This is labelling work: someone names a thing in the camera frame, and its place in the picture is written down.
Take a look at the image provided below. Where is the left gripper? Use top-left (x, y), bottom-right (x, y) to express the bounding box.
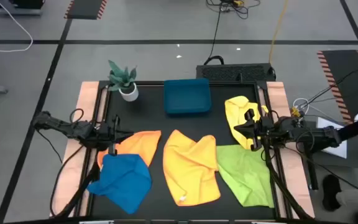
top-left (96, 114), bottom-right (135, 156)

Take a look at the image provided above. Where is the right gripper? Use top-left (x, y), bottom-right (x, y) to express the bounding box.
top-left (233, 108), bottom-right (275, 152)

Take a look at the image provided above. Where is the yellow microfiber towel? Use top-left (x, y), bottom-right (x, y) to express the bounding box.
top-left (224, 95), bottom-right (262, 151)

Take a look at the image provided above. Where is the orange microfiber towel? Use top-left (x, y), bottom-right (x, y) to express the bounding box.
top-left (162, 129), bottom-right (222, 207)
top-left (96, 129), bottom-right (162, 169)

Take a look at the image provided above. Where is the green microfiber towel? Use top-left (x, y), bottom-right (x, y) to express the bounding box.
top-left (216, 144), bottom-right (275, 208)

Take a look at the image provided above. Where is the blue microfiber towel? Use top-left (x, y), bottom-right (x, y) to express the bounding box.
top-left (86, 153), bottom-right (153, 215)

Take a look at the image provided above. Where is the potted plant in white pot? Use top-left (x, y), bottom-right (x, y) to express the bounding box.
top-left (107, 59), bottom-right (140, 103)

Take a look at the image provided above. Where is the light wooden table board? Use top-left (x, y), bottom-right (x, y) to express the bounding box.
top-left (50, 81), bottom-right (108, 218)
top-left (265, 81), bottom-right (316, 218)

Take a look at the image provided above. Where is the black perforated computer case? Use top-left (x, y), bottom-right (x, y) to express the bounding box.
top-left (195, 63), bottom-right (277, 82)

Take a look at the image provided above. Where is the teal plastic bin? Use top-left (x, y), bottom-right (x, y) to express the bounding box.
top-left (163, 78), bottom-right (213, 116)

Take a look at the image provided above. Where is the black stand pole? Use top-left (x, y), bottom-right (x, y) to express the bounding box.
top-left (303, 146), bottom-right (320, 191)

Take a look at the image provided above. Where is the white paper sheet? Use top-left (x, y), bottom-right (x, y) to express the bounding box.
top-left (316, 116), bottom-right (348, 159)

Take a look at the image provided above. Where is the person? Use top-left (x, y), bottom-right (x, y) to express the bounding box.
top-left (321, 174), bottom-right (358, 224)

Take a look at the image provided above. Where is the black mat with striped edges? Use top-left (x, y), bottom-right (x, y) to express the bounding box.
top-left (63, 0), bottom-right (108, 21)
top-left (317, 49), bottom-right (358, 124)

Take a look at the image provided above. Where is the grey desk base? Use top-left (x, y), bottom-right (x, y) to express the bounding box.
top-left (0, 0), bottom-right (45, 17)

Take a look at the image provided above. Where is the black aluminium table frame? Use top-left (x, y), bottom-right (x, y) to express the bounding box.
top-left (78, 80), bottom-right (295, 224)

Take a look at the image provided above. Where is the white coiled cable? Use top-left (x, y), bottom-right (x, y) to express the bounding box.
top-left (292, 97), bottom-right (311, 110)

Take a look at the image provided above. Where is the black diagonal frame strut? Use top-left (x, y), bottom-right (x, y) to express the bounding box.
top-left (264, 149), bottom-right (312, 221)
top-left (54, 161), bottom-right (102, 218)

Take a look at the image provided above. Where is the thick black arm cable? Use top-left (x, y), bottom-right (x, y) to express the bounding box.
top-left (50, 144), bottom-right (85, 218)

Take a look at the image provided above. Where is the black hanging cable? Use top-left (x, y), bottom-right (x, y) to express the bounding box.
top-left (203, 2), bottom-right (226, 66)

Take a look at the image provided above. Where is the thin black cable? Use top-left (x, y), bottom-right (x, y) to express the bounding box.
top-left (301, 57), bottom-right (358, 108)

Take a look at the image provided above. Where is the yellow hanging cable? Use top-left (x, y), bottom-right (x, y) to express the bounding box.
top-left (268, 0), bottom-right (290, 64)

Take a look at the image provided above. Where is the black floor cable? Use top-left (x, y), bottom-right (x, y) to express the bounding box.
top-left (286, 146), bottom-right (358, 200)

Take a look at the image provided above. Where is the tangled black cable bundle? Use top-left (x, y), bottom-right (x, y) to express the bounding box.
top-left (206, 0), bottom-right (261, 20)

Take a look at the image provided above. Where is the white floor cable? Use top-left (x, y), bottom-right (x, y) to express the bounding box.
top-left (0, 0), bottom-right (34, 53)

